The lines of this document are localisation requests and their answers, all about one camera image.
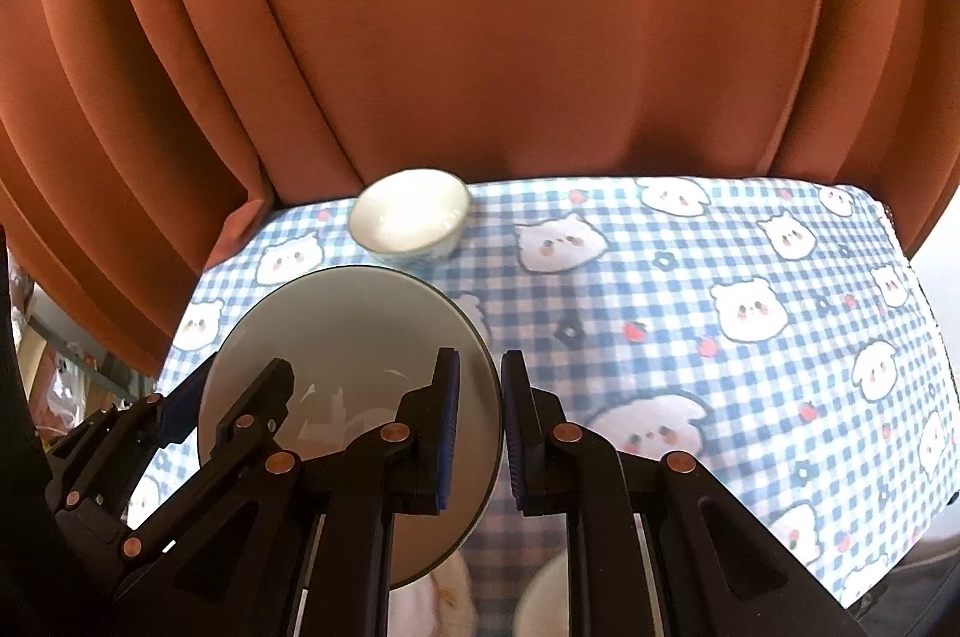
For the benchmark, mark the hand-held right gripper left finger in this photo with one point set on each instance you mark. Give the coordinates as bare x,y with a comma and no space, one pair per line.
448,427

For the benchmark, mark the blue floral bowl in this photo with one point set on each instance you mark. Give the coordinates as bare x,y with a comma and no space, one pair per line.
409,209

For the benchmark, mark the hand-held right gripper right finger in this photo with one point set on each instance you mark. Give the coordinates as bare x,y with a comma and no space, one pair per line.
514,427

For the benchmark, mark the orange curtain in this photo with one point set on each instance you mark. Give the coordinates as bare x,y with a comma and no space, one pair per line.
487,7

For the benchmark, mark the grey round plate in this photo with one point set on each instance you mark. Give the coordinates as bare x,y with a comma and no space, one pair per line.
337,322

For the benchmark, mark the blue checked bear tablecloth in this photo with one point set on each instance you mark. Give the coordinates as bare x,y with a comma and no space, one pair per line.
675,322

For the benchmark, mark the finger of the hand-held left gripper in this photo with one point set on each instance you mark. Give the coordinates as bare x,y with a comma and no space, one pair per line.
259,401
180,408

